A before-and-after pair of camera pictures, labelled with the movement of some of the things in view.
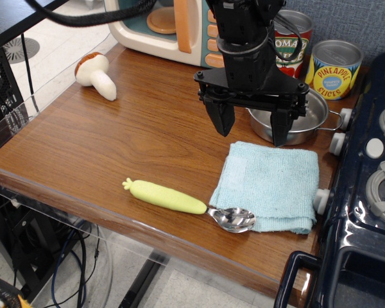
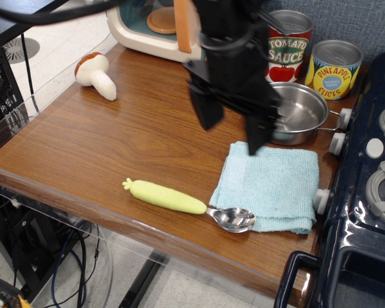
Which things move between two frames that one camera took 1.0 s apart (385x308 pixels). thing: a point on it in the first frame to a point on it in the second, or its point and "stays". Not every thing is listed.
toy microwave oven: x=180 y=31 stays
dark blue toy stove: x=357 y=264 stays
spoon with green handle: x=230 y=219 stays
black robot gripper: x=251 y=77 to x=232 y=74
